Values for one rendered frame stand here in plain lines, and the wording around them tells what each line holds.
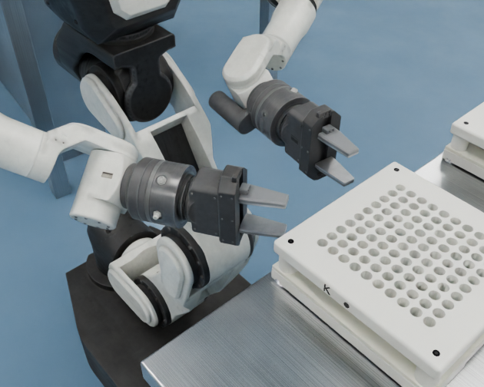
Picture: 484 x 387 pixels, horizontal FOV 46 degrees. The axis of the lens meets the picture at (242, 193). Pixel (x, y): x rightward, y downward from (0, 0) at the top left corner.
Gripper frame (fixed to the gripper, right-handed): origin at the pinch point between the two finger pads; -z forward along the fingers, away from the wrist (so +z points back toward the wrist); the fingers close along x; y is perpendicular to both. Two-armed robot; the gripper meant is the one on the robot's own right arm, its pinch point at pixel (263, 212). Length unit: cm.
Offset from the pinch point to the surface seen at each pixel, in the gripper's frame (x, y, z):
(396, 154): 91, -143, -19
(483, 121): -0.3, -29.9, -27.9
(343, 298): 0.2, 11.0, -12.3
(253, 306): 7.0, 10.0, -1.5
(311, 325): 7.1, 10.6, -9.1
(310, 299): 4.8, 8.5, -8.3
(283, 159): 90, -127, 24
